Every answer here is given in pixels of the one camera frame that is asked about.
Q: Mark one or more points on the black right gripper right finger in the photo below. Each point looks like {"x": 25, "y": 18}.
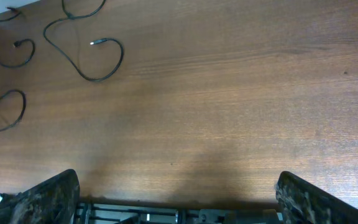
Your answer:
{"x": 303, "y": 202}

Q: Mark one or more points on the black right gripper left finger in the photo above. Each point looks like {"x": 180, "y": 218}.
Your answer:
{"x": 51, "y": 201}

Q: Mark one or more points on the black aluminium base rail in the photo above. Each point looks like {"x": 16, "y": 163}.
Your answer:
{"x": 107, "y": 213}

